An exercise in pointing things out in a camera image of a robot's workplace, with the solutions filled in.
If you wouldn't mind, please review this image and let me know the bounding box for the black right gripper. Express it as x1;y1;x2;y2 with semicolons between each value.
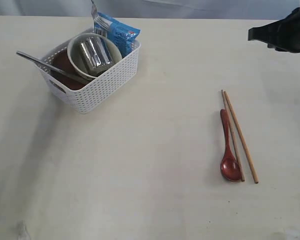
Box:
247;7;300;53

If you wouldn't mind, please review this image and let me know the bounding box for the wooden chopstick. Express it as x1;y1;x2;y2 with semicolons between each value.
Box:
221;90;245;182
224;91;259;184

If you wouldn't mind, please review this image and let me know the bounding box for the red-brown wooden spoon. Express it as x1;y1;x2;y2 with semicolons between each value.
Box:
220;109;242;182

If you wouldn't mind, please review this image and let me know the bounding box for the silver metal spoon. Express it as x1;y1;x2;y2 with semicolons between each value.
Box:
91;0;112;32

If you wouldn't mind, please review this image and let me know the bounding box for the shiny steel cup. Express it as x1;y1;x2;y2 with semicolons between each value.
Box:
78;36;114;77

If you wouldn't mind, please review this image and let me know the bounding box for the silver metal knife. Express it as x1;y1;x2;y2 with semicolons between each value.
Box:
16;51;89;85

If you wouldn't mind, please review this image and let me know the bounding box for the white perforated plastic basket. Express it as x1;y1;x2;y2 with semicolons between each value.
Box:
37;38;141;114

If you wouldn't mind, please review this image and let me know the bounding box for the blue snack packet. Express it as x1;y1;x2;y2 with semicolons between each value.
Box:
93;12;141;58

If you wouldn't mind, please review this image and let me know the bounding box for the cream ceramic bowl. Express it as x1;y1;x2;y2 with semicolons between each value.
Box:
67;32;123;81

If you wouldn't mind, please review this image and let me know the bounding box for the brown plate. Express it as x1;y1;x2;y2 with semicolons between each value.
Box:
50;49;85;90

